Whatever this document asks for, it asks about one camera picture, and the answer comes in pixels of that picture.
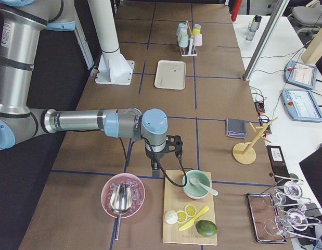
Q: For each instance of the yellow plastic knife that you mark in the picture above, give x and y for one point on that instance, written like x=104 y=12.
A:
x=190 y=223

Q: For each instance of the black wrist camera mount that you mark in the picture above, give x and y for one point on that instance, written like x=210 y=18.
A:
x=174 y=144

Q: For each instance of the metal ice scoop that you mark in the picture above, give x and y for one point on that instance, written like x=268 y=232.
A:
x=120 y=203

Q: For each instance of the grey folded cloth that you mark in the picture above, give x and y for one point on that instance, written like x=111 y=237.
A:
x=235 y=128

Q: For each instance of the wooden cutting board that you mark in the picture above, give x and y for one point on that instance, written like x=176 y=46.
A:
x=181 y=204

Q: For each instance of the black box with label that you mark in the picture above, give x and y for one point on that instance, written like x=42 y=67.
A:
x=277 y=161

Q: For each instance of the white wire cup rack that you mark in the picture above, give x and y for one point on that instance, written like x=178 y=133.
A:
x=190 y=49

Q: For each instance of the teach pendant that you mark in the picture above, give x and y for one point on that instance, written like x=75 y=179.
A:
x=301 y=74
x=301 y=105

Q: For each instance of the black mirrored tray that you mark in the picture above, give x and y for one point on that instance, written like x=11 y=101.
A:
x=261 y=212

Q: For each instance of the green avocado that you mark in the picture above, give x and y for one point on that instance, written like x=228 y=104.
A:
x=206 y=228

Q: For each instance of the black monitor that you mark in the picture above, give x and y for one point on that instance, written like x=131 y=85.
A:
x=311 y=167

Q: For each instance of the pink plastic cup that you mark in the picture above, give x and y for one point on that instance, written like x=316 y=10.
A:
x=197 y=40

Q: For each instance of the wooden mug tree stand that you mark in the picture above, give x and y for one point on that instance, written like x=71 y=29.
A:
x=244 y=153

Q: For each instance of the lemon slice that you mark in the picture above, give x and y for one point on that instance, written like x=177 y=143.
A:
x=190 y=210
x=181 y=216

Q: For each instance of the wine glass rack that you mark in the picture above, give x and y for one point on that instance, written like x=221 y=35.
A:
x=286 y=197

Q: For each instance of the green plastic cup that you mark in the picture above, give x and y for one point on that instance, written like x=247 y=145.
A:
x=183 y=40

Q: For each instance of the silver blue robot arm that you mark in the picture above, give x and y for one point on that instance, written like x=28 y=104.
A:
x=23 y=22

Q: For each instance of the yellow plastic cup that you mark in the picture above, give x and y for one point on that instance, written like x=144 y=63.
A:
x=196 y=31

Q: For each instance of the white ceramic spoon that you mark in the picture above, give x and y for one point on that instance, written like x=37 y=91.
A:
x=210 y=190

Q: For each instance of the cream rabbit tray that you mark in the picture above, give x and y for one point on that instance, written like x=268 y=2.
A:
x=170 y=75

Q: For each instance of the far teach pendant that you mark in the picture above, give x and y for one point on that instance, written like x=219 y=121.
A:
x=301 y=74

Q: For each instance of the near teach pendant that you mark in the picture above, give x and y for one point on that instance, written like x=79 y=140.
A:
x=301 y=105

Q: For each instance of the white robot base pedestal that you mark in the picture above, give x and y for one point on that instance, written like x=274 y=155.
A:
x=113 y=68

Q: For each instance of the aluminium frame post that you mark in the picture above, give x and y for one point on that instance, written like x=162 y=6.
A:
x=266 y=35

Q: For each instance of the light blue plastic cup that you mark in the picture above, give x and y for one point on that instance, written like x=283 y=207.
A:
x=180 y=26

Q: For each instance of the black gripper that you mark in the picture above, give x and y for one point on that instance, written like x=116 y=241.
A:
x=153 y=156

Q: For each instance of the grey plastic cup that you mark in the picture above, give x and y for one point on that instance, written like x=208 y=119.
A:
x=197 y=26

